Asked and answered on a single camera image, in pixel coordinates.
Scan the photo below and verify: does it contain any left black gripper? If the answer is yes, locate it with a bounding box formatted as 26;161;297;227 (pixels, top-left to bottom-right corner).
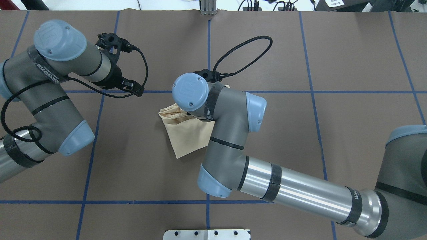
118;77;144;97

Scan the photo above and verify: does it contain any beige long sleeve shirt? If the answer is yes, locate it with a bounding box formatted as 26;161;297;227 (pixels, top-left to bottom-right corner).
158;103;215;159

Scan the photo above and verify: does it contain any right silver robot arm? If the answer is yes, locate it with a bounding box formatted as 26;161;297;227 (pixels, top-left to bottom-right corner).
172;73;427;240

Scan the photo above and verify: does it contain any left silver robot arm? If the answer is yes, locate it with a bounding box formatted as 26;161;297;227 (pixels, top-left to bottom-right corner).
1;19;145;182

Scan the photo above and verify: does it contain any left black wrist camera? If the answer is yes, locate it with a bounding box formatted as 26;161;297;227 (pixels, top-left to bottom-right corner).
95;32;134;67

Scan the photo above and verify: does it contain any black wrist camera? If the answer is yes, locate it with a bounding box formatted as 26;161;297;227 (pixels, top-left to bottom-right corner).
95;32;134;67
193;69;226;83

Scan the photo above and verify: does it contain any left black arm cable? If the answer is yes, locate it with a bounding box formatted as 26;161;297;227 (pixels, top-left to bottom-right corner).
0;45;149;154

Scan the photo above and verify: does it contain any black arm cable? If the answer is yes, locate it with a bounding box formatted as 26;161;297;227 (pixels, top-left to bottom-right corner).
0;45;149;154
212;36;273;78

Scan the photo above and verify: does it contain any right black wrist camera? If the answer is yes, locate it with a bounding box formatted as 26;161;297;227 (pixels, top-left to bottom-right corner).
193;69;226;83

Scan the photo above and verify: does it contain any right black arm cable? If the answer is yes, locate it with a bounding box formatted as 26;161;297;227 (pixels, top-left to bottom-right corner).
212;36;273;78

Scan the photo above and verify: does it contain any white metal base plate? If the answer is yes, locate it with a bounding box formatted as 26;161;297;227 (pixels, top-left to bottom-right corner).
163;229;252;240

